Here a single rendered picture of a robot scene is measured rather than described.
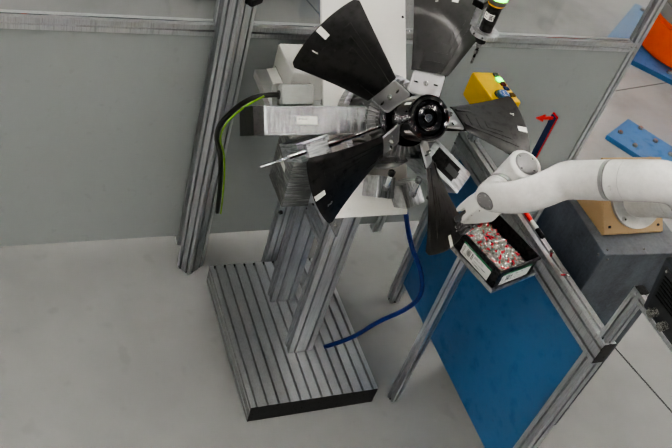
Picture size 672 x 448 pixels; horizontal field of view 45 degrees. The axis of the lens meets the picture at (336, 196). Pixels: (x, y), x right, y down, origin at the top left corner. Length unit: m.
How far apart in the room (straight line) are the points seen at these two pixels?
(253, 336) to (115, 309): 0.50
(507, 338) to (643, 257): 0.48
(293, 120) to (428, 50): 0.40
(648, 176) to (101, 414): 1.81
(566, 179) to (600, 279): 0.71
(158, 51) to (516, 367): 1.49
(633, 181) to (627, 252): 0.72
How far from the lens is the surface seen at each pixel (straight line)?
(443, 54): 2.14
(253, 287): 3.04
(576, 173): 1.84
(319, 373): 2.86
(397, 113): 2.09
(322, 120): 2.11
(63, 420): 2.75
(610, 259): 2.45
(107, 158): 2.88
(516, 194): 1.86
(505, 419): 2.72
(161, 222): 3.14
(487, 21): 2.01
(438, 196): 2.13
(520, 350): 2.59
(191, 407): 2.79
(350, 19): 2.00
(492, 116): 2.26
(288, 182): 2.50
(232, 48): 2.48
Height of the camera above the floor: 2.33
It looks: 40 degrees down
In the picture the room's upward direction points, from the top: 19 degrees clockwise
